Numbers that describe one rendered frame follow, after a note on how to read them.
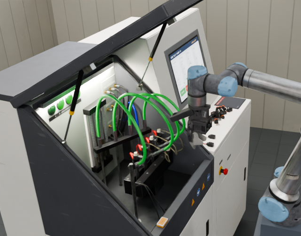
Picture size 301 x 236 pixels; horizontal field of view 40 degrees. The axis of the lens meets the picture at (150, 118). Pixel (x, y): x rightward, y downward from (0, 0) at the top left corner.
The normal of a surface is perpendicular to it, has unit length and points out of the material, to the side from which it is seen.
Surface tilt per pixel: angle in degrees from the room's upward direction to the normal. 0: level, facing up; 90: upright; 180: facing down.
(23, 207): 90
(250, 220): 0
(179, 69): 76
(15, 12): 90
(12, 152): 90
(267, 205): 97
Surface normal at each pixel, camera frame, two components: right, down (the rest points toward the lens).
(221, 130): -0.06, -0.89
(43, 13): 0.93, 0.11
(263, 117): -0.36, 0.44
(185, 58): 0.84, -0.06
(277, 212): -0.58, 0.50
